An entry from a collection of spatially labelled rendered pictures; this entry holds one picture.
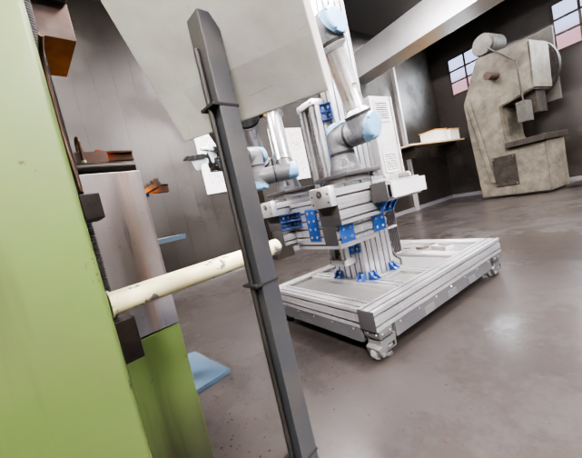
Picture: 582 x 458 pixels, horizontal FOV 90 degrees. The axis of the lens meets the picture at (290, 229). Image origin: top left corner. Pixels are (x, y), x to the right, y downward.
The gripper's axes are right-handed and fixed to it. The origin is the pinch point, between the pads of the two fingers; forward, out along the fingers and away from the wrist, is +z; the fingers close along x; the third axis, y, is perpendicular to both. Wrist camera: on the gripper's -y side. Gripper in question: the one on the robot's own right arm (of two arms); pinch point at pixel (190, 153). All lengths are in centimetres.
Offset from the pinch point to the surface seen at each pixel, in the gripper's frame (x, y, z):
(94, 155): -12.5, 3.1, 33.6
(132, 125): 261, -104, -75
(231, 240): 246, 57, -161
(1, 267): -45, 27, 56
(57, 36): -12.5, -27.4, 34.6
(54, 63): 0.0, -27.1, 34.5
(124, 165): -15.6, 6.9, 28.0
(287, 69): -66, 3, 13
